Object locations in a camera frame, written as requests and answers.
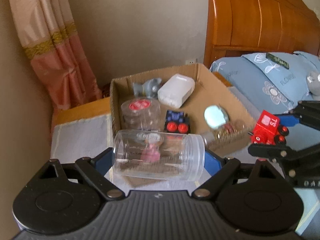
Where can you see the black toy block red wheels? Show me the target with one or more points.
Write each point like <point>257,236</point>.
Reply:
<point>177,122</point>

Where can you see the clear jar with red label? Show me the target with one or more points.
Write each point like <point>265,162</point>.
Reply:
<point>142,114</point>

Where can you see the dark green label strip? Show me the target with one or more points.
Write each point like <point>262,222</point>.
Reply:
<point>277,60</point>

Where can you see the glass jar with gold clips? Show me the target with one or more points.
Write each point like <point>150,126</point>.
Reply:
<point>225,134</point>

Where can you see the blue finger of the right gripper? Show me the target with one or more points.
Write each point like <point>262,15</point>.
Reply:
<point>281,151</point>
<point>305,113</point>

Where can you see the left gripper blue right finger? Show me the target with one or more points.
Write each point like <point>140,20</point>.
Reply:
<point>222,173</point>

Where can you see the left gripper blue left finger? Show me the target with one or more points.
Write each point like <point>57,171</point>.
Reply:
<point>93,170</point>

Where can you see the grey patterned table cloth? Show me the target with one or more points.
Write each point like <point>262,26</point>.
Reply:
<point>90,137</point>

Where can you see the light blue floral pillow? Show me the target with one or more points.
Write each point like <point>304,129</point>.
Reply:
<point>267,84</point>

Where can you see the red wooden toy train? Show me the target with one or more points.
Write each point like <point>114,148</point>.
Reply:
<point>268,130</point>

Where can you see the open cardboard box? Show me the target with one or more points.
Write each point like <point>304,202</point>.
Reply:
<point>240,112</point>

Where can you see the grey elephant toy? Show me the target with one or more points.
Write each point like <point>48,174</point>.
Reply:
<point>148,89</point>

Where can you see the mint green round case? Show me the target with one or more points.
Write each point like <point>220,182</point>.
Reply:
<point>215,116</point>

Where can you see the small jar with pink contents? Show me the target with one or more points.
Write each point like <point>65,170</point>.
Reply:
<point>151,153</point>

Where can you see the white medical cotton swab box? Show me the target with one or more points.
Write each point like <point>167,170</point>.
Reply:
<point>176,91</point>

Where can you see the orange wooden headboard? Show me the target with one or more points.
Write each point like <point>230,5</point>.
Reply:
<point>236,27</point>

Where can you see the pink and beige curtain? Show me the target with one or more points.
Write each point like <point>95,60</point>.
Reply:
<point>51,42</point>

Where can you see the clear plastic jar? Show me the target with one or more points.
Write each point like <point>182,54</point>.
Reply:
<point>182,155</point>

